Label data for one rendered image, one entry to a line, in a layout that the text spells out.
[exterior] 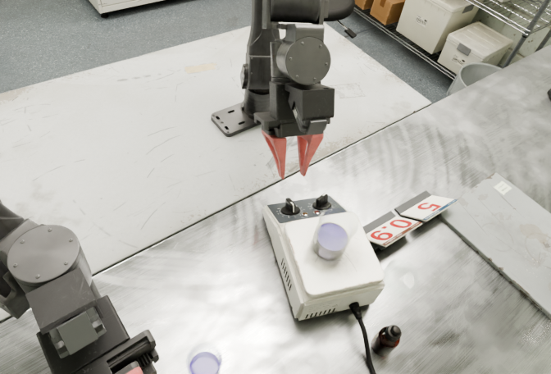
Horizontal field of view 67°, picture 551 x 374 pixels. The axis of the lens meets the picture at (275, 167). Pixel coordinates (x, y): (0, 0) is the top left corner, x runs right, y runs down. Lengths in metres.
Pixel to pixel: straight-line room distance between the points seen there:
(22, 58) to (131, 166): 2.01
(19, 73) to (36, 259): 2.29
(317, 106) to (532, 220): 0.55
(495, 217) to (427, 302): 0.24
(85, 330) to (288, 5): 0.44
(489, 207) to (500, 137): 0.24
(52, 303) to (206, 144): 0.52
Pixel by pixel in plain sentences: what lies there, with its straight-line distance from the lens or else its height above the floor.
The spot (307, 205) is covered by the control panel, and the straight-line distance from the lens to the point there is 0.71.
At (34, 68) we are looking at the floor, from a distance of 2.68.
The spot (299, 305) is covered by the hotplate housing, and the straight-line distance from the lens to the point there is 0.60.
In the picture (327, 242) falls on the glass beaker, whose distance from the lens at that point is 0.56.
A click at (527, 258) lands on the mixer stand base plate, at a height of 0.91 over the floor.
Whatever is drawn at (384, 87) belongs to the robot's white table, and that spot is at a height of 0.90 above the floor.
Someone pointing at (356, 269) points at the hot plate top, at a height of 0.99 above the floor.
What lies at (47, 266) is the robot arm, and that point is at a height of 1.16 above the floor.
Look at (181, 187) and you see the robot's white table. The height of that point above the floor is 0.90.
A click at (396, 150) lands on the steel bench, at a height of 0.90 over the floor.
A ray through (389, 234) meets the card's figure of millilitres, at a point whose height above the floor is 0.93.
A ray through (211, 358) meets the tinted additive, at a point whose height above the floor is 0.93.
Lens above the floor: 1.50
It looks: 48 degrees down
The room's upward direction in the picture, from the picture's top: 11 degrees clockwise
